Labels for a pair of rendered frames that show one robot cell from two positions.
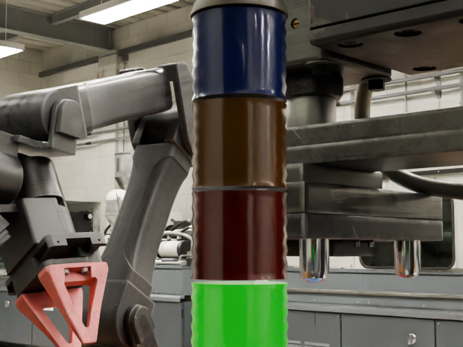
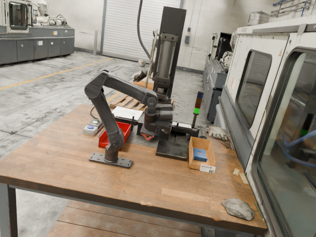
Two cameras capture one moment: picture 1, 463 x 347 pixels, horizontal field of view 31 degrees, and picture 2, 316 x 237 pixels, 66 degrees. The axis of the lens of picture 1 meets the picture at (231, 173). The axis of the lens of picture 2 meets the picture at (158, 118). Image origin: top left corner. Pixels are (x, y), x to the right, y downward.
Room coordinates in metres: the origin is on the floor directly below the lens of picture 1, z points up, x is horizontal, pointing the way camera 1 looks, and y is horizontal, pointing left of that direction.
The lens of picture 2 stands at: (1.51, 1.05, 1.53)
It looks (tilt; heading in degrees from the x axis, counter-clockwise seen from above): 20 degrees down; 230
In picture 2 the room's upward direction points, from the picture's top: 10 degrees clockwise
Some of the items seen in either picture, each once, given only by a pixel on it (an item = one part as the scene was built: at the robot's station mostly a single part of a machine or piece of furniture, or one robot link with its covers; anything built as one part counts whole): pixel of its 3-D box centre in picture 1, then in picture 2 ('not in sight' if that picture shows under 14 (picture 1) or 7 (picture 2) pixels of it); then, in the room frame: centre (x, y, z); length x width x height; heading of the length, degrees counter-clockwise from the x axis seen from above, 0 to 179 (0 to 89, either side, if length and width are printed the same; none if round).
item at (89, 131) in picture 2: not in sight; (90, 132); (0.98, -0.20, 0.90); 0.07 x 0.07 x 0.06; 48
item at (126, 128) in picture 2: not in sight; (115, 135); (0.88, -0.07, 0.93); 0.25 x 0.12 x 0.06; 48
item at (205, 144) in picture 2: not in sight; (201, 154); (0.54, 0.28, 0.93); 0.25 x 0.13 x 0.08; 48
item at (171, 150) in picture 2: not in sight; (171, 150); (0.64, 0.16, 0.91); 0.17 x 0.16 x 0.02; 138
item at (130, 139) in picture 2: not in sight; (157, 132); (0.55, -0.10, 0.88); 0.65 x 0.50 x 0.03; 138
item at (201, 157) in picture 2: not in sight; (200, 153); (0.52, 0.26, 0.92); 0.15 x 0.07 x 0.03; 46
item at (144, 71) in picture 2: not in sight; (147, 70); (0.52, -0.35, 1.25); 0.19 x 0.07 x 0.19; 138
